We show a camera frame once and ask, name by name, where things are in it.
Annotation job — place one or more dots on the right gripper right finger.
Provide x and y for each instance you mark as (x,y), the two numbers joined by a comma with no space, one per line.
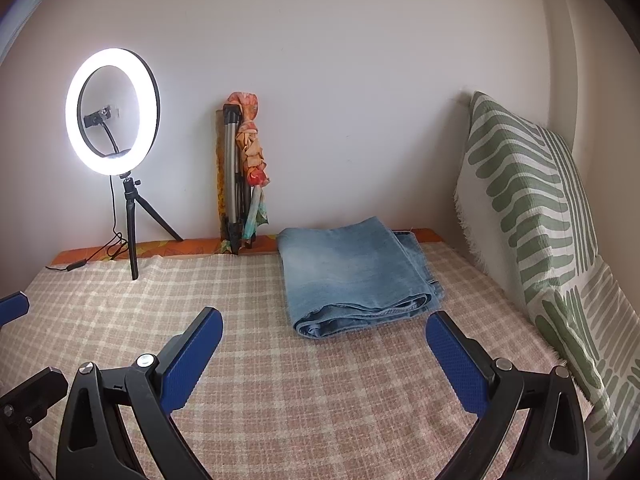
(552,443)

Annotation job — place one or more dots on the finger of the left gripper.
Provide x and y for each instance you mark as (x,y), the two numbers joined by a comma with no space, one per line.
(13,307)
(22,408)

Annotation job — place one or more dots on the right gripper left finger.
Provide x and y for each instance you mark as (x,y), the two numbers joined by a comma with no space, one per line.
(94,442)

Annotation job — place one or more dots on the blue denim jeans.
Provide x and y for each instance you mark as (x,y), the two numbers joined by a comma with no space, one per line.
(354,277)

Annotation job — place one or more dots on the orange floral mattress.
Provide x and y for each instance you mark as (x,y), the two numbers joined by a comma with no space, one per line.
(168,248)

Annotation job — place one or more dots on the plaid bed cover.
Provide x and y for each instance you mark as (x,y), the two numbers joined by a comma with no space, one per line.
(271,404)

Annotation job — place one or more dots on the phone holder gooseneck clamp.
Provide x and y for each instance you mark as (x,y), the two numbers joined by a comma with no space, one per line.
(98,119)

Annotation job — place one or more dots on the green leaf pattern pillow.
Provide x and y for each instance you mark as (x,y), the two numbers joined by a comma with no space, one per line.
(522,206)

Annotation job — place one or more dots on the folded silver tripod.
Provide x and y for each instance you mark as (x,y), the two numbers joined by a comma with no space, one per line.
(239,213)

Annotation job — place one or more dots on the orange floral cloth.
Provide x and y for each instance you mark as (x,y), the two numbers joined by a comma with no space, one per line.
(252,157)

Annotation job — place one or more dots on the white ring light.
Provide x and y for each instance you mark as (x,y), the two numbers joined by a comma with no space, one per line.
(120,78)

